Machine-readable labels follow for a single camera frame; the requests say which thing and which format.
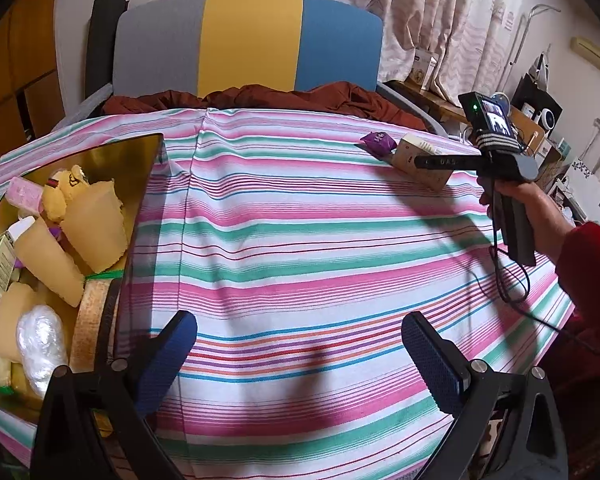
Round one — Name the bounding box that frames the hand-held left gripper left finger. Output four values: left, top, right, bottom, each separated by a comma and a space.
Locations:
30, 310, 201, 480

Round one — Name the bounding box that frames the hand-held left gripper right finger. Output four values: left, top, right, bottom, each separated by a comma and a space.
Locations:
401, 311, 571, 480

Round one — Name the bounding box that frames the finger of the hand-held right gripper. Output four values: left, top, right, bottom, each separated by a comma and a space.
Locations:
414, 155, 483, 170

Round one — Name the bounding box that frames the long cream box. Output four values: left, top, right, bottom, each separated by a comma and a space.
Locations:
391, 133, 461, 192

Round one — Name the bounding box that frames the clear plastic item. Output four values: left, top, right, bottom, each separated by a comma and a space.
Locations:
16, 305, 70, 396

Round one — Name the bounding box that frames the tan pouch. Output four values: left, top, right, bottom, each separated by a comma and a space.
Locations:
0, 282, 38, 363

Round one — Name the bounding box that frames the yellow plush toy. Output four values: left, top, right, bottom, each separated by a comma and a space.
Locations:
41, 165, 88, 223

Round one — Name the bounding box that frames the gold metal tin box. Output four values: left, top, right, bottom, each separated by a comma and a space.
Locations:
0, 132, 163, 426

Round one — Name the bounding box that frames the pink hair roller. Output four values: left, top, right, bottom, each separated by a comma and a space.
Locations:
6, 176, 46, 208

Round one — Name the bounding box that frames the person's right hand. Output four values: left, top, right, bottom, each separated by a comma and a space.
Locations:
479, 180, 578, 266

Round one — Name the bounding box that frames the wooden side shelf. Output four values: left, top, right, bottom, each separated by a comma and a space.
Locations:
384, 79, 468, 123

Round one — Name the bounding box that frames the black speaker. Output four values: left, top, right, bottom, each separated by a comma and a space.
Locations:
511, 75, 563, 133

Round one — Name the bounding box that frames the white carton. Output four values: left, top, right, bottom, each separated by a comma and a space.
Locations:
411, 47, 438, 92

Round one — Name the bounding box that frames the dark red cloth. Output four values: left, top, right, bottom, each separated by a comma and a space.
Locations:
102, 82, 433, 133

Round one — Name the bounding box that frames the cream air conditioner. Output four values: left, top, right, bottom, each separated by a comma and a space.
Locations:
571, 36, 600, 78

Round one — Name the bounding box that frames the patterned beige curtain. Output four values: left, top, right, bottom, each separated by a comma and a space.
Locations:
237, 0, 531, 106

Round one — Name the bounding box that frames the striped pink green tablecloth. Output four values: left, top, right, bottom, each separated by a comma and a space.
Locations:
0, 107, 578, 480

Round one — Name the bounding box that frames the grey yellow blue chair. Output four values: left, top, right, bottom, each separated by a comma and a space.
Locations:
55, 0, 456, 136

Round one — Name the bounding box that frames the black rolled mat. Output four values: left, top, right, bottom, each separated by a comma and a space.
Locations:
84, 0, 130, 103

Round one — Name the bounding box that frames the wooden wardrobe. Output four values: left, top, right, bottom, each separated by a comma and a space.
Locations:
0, 0, 63, 171

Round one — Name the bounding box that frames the black cable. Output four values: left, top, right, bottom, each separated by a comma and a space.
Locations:
490, 215, 596, 356

